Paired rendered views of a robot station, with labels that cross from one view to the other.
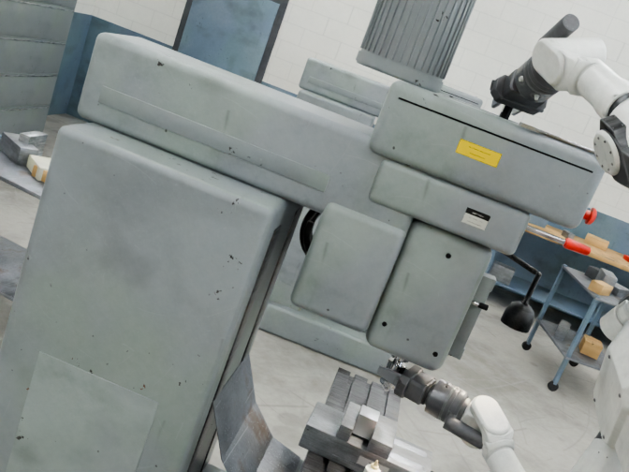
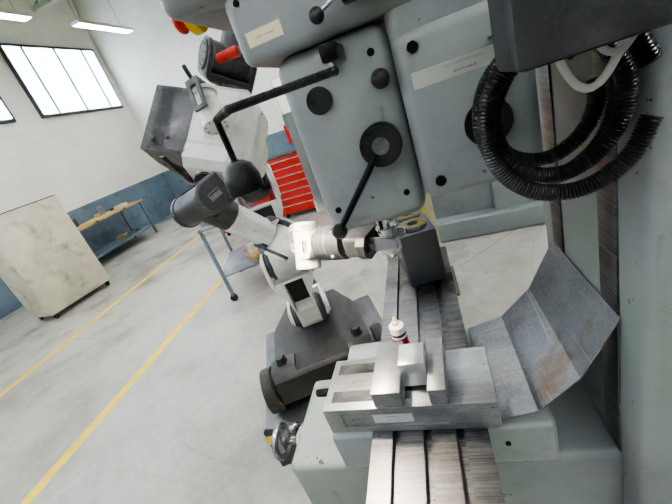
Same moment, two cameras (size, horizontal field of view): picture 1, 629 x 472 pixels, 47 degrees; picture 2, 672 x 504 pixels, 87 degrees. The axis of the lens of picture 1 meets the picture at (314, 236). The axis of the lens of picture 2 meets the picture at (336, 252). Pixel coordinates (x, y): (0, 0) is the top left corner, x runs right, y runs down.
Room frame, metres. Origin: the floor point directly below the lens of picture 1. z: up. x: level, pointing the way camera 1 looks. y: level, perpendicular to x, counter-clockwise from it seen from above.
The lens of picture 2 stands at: (2.36, -0.25, 1.55)
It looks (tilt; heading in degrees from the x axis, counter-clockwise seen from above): 22 degrees down; 193
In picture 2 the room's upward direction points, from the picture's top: 20 degrees counter-clockwise
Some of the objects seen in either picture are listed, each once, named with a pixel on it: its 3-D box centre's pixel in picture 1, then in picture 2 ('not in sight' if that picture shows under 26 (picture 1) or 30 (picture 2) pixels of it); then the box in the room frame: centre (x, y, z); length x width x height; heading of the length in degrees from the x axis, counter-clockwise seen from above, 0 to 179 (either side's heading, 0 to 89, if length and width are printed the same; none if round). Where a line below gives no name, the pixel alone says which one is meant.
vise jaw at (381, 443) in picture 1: (383, 435); (389, 372); (1.77, -0.36, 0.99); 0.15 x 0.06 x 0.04; 173
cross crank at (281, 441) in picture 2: not in sight; (291, 440); (1.59, -0.79, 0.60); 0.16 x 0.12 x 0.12; 85
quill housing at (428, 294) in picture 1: (428, 287); (360, 133); (1.63, -0.29, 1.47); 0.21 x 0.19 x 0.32; 175
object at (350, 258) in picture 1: (352, 256); (460, 100); (1.65, -0.10, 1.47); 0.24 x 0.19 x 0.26; 175
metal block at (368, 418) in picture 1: (365, 421); (413, 364); (1.78, -0.31, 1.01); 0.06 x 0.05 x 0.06; 173
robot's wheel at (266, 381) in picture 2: not in sight; (272, 389); (1.23, -1.00, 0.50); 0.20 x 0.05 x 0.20; 16
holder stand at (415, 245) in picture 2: not in sight; (416, 244); (1.20, -0.24, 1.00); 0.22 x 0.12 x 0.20; 5
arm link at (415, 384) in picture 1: (426, 391); (353, 241); (1.59, -0.38, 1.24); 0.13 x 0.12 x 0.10; 157
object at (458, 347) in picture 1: (469, 315); (311, 162); (1.62, -0.41, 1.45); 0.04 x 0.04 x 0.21; 85
